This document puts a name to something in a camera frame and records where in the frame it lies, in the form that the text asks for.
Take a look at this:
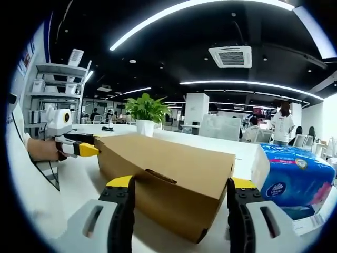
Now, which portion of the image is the wall poster board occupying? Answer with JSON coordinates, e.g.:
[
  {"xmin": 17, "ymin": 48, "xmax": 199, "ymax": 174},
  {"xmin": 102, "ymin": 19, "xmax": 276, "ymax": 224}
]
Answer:
[{"xmin": 17, "ymin": 39, "xmax": 36, "ymax": 80}]

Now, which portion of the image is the dark red wall screen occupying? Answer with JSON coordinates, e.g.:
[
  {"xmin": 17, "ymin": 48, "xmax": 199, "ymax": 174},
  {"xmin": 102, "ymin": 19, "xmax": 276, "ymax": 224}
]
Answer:
[{"xmin": 253, "ymin": 106, "xmax": 272, "ymax": 118}]

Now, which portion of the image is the person's left hand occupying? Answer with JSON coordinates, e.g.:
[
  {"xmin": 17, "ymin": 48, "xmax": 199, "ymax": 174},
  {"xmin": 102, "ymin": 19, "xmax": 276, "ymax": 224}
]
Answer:
[{"xmin": 33, "ymin": 138, "xmax": 66, "ymax": 162}]

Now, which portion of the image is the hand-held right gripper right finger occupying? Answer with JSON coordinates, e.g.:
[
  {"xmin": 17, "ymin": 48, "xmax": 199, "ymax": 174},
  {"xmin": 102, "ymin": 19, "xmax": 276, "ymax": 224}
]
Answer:
[{"xmin": 227, "ymin": 177, "xmax": 298, "ymax": 253}]

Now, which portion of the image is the curved ceiling light strip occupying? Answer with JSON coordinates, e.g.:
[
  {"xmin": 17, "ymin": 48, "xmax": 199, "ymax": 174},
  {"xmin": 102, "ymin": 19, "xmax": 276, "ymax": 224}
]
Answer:
[
  {"xmin": 180, "ymin": 80, "xmax": 324, "ymax": 100},
  {"xmin": 109, "ymin": 0, "xmax": 295, "ymax": 51}
]

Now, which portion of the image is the group of white office chairs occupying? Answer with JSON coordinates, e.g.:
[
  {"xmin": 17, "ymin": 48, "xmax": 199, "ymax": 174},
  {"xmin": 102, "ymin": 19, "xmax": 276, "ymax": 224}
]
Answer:
[{"xmin": 252, "ymin": 128, "xmax": 337, "ymax": 159}]

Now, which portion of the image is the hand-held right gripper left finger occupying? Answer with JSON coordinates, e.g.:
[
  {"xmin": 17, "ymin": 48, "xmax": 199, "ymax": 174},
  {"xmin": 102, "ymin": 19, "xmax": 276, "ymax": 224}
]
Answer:
[{"xmin": 67, "ymin": 175, "xmax": 136, "ymax": 253}]

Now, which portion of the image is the ceiling air conditioner vent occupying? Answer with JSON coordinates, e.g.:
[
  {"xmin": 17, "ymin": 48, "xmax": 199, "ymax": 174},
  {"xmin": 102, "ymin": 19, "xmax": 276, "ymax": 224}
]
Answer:
[{"xmin": 208, "ymin": 46, "xmax": 252, "ymax": 69}]

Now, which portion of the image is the potted green plant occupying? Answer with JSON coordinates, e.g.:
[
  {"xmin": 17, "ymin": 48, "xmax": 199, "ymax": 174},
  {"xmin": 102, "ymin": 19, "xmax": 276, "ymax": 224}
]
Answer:
[{"xmin": 125, "ymin": 93, "xmax": 172, "ymax": 137}]

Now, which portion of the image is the brown cardboard shoe box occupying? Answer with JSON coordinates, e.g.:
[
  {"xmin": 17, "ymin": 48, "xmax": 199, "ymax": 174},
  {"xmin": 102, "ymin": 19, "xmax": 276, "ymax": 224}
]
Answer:
[{"xmin": 94, "ymin": 132, "xmax": 236, "ymax": 245}]

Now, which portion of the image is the blue soft tissue pack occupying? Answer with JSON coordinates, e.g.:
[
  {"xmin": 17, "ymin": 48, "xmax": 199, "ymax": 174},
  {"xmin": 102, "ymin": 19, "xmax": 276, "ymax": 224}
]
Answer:
[{"xmin": 250, "ymin": 143, "xmax": 336, "ymax": 221}]

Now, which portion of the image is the white storage shelf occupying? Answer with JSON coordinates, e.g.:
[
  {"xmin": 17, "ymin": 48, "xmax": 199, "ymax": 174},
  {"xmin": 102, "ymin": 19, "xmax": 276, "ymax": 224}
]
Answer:
[{"xmin": 26, "ymin": 60, "xmax": 93, "ymax": 131}]

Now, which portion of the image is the white slatted appliance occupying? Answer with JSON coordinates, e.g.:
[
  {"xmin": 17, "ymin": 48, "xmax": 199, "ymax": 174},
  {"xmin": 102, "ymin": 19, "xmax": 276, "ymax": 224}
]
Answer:
[{"xmin": 67, "ymin": 48, "xmax": 84, "ymax": 66}]

